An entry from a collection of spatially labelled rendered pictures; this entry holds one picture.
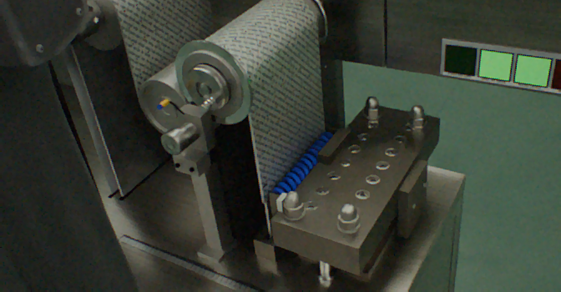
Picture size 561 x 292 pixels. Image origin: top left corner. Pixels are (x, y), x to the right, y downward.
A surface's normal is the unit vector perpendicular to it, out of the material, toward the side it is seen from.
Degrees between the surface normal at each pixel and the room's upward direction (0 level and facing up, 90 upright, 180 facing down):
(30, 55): 90
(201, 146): 90
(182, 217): 0
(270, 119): 90
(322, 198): 0
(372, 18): 90
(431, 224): 0
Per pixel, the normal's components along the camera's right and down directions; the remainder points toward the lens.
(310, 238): -0.51, 0.52
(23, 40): 0.97, 0.04
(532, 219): -0.11, -0.83
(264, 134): 0.86, 0.21
